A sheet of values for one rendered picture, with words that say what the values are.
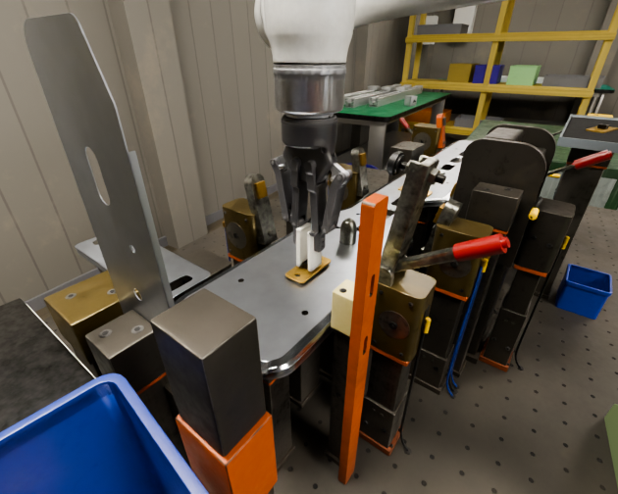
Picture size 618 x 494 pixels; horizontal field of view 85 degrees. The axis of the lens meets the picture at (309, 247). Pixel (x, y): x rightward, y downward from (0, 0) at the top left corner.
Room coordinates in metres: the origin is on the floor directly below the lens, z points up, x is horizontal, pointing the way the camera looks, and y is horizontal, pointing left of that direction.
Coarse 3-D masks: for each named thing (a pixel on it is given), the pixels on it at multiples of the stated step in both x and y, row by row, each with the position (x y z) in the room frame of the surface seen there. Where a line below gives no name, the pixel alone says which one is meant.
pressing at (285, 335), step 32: (448, 160) 1.14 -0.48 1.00; (384, 192) 0.84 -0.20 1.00; (448, 192) 0.84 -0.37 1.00; (256, 256) 0.52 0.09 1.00; (288, 256) 0.52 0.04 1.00; (352, 256) 0.52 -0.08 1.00; (224, 288) 0.42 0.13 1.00; (256, 288) 0.42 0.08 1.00; (288, 288) 0.42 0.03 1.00; (320, 288) 0.42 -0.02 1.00; (288, 320) 0.35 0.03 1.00; (320, 320) 0.35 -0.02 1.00; (288, 352) 0.29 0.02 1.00
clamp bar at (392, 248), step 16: (400, 160) 0.39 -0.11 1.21; (432, 160) 0.38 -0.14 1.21; (416, 176) 0.36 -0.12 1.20; (432, 176) 0.36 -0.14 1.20; (416, 192) 0.36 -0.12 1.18; (400, 208) 0.37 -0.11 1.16; (416, 208) 0.36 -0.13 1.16; (400, 224) 0.37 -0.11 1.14; (416, 224) 0.39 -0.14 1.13; (400, 240) 0.36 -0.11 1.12; (384, 256) 0.38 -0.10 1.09; (400, 256) 0.37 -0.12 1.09
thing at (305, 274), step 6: (324, 258) 0.50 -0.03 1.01; (306, 264) 0.47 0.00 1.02; (324, 264) 0.48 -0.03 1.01; (294, 270) 0.46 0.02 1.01; (300, 270) 0.46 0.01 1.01; (306, 270) 0.46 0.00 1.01; (318, 270) 0.46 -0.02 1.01; (288, 276) 0.44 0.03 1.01; (294, 276) 0.44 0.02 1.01; (300, 276) 0.44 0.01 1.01; (306, 276) 0.44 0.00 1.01; (300, 282) 0.43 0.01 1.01
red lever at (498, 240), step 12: (480, 240) 0.32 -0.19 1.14; (492, 240) 0.32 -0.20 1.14; (504, 240) 0.31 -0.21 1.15; (432, 252) 0.36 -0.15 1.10; (444, 252) 0.34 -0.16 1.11; (456, 252) 0.33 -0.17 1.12; (468, 252) 0.32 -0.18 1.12; (480, 252) 0.32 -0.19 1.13; (492, 252) 0.31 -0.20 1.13; (504, 252) 0.31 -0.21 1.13; (408, 264) 0.37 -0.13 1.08; (420, 264) 0.36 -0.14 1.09; (432, 264) 0.35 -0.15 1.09
